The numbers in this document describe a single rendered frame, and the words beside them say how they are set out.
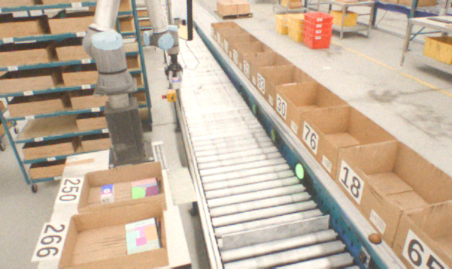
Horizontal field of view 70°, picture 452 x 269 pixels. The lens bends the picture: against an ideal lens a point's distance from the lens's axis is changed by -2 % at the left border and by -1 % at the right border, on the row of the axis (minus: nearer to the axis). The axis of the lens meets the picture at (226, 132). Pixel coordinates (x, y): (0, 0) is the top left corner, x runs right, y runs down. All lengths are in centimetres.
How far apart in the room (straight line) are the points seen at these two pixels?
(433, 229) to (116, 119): 151
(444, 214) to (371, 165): 40
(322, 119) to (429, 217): 79
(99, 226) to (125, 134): 56
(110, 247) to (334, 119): 128
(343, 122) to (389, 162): 39
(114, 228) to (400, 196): 122
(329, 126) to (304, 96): 40
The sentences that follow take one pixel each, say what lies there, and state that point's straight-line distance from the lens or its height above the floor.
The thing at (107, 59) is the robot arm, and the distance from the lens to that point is 177.
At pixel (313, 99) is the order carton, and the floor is 93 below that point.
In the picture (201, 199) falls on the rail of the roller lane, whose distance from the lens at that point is 164.
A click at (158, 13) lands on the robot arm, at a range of 190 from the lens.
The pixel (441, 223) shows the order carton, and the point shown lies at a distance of 136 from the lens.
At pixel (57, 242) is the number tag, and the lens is 145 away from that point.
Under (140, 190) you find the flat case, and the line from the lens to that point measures 168.
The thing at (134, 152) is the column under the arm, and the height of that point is 81.
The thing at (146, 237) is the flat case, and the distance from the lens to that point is 144.
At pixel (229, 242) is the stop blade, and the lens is 139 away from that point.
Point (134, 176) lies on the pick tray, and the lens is 180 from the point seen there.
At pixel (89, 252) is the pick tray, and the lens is 150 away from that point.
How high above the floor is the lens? 178
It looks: 28 degrees down
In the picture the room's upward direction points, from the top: 2 degrees counter-clockwise
